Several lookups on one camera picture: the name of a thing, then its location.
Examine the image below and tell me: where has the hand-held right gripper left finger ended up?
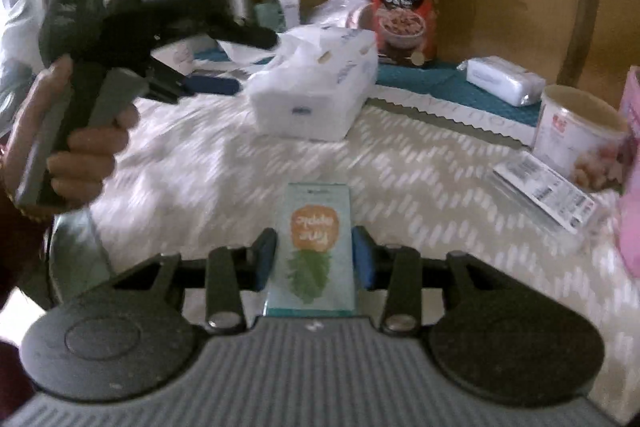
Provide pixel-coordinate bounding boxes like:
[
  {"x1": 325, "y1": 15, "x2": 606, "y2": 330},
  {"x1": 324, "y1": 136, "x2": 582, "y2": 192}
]
[{"x1": 110, "y1": 227, "x2": 279, "y2": 336}]

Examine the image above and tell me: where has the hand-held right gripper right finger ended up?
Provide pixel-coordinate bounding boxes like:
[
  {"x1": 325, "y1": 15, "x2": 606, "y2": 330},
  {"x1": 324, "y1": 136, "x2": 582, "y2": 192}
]
[{"x1": 351, "y1": 226, "x2": 516, "y2": 336}]

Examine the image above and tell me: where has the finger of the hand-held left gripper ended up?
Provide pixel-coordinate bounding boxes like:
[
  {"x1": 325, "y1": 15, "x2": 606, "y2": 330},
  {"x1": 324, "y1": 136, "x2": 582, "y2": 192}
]
[
  {"x1": 145, "y1": 57, "x2": 239, "y2": 106},
  {"x1": 210, "y1": 19, "x2": 279, "y2": 50}
]

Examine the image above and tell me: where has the teal pineapple-print packet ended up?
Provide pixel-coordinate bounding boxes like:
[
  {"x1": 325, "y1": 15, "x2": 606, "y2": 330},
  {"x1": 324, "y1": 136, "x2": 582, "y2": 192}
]
[{"x1": 265, "y1": 183, "x2": 357, "y2": 315}]

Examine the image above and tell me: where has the person's left forearm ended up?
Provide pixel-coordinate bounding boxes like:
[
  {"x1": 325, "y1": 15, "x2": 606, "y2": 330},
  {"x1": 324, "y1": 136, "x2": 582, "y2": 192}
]
[{"x1": 0, "y1": 199, "x2": 53, "y2": 313}]

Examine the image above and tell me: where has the person's left hand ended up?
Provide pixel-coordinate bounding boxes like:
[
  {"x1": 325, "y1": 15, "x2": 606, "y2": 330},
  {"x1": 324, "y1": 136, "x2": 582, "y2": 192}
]
[{"x1": 2, "y1": 56, "x2": 142, "y2": 214}]

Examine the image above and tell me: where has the white enamel mug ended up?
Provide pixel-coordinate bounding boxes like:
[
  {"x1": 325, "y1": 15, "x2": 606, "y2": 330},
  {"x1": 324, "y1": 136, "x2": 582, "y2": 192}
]
[{"x1": 160, "y1": 34, "x2": 211, "y2": 75}]

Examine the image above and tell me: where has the green and white drink carton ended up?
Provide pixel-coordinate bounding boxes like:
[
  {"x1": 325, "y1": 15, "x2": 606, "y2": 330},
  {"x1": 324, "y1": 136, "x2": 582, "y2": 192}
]
[{"x1": 255, "y1": 0, "x2": 301, "y2": 31}]

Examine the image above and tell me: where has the large white tissue pack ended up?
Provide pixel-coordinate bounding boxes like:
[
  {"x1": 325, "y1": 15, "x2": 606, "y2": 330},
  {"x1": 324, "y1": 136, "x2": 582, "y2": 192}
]
[{"x1": 220, "y1": 24, "x2": 379, "y2": 142}]

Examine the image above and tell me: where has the beige zigzag patterned blanket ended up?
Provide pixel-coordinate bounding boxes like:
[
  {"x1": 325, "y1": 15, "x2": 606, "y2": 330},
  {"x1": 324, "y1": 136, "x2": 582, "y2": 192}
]
[{"x1": 50, "y1": 92, "x2": 640, "y2": 423}]

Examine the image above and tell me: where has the clear plastic bag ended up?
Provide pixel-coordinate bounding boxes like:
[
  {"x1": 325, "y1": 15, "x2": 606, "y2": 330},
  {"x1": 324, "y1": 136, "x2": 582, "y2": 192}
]
[{"x1": 310, "y1": 0, "x2": 373, "y2": 28}]

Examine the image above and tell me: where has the red food box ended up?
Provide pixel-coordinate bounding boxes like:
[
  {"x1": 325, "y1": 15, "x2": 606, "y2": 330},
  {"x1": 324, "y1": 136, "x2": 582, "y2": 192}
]
[{"x1": 370, "y1": 0, "x2": 441, "y2": 68}]

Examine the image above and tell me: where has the teal mat with lace edge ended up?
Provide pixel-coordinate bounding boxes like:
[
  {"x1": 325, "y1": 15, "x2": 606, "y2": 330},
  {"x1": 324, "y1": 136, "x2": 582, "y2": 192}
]
[{"x1": 192, "y1": 47, "x2": 546, "y2": 148}]

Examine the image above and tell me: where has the clear plastic labelled package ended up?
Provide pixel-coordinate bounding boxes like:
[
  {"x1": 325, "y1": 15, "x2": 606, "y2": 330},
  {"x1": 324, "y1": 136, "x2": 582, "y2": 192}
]
[{"x1": 492, "y1": 154, "x2": 598, "y2": 235}]

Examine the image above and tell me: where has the white plastic-wrapped packet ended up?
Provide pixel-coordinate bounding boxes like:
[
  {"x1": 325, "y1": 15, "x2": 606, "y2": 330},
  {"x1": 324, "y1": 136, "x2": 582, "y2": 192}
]
[{"x1": 457, "y1": 56, "x2": 547, "y2": 108}]

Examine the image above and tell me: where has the pink labelled food can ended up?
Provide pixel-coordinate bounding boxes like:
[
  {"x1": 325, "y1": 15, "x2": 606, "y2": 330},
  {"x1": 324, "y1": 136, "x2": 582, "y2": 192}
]
[{"x1": 532, "y1": 85, "x2": 628, "y2": 192}]

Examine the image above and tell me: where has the pink cardboard box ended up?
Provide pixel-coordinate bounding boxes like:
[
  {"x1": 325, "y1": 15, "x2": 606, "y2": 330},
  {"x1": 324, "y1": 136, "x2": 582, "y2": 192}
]
[{"x1": 615, "y1": 66, "x2": 640, "y2": 278}]

